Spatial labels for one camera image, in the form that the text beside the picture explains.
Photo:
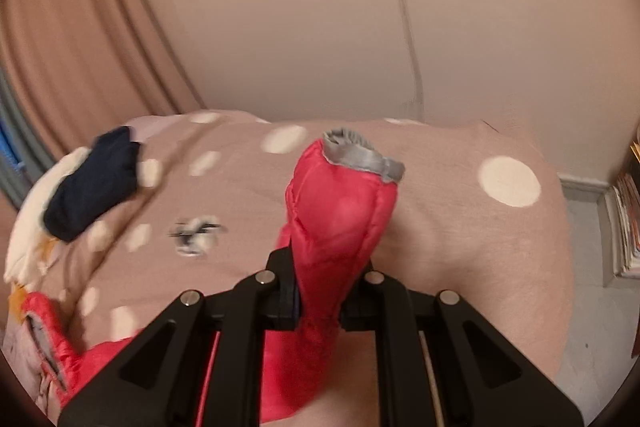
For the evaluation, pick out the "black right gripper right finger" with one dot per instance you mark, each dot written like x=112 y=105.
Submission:
x=439 y=362

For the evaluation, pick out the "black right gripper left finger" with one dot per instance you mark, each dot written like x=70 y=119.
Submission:
x=199 y=363

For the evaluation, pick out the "red puffer jacket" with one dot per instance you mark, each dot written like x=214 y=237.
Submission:
x=233 y=195

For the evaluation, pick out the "pink polka dot bedspread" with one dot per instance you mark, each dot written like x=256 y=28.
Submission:
x=477 y=212

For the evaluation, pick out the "navy blue garment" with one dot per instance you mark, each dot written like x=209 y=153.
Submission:
x=107 y=177

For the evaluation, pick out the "stack of books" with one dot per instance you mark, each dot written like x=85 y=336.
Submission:
x=622 y=207

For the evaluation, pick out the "pink curtain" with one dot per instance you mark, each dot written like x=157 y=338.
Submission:
x=79 y=68

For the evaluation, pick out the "blue grey window frame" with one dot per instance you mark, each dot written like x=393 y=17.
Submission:
x=24 y=156

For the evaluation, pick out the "grey wall pipe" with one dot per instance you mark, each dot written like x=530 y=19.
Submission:
x=417 y=104

